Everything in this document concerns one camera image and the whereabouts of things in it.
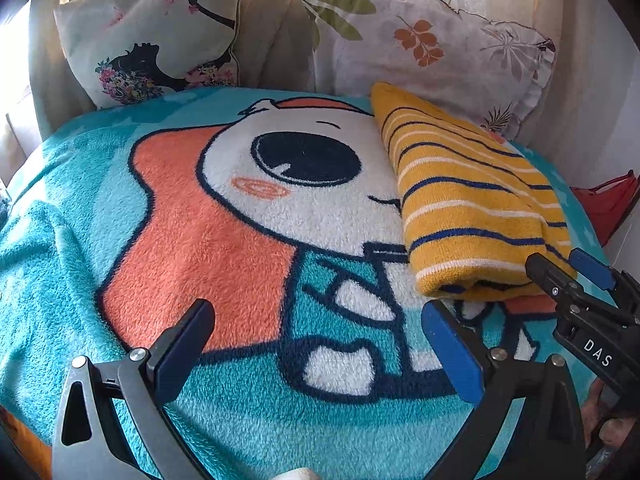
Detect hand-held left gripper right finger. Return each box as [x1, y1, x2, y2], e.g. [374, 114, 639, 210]
[421, 299, 586, 480]

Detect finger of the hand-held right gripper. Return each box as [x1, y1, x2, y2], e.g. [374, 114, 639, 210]
[525, 253, 627, 327]
[569, 248, 640, 312]

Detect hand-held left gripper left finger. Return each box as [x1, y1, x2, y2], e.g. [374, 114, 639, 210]
[52, 298, 216, 480]

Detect yellow striped knit sweater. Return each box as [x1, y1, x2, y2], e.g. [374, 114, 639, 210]
[370, 82, 582, 304]

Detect person's right hand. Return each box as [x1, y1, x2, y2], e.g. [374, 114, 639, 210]
[587, 379, 634, 462]

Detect red cloth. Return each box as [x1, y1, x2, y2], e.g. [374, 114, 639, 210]
[570, 172, 640, 247]

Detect teal cartoon printed blanket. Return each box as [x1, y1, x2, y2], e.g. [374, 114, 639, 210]
[0, 85, 622, 480]

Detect leaf print pillow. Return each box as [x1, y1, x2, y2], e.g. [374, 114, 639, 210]
[299, 0, 557, 141]

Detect dancer print cushion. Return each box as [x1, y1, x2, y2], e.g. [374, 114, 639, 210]
[53, 0, 251, 110]

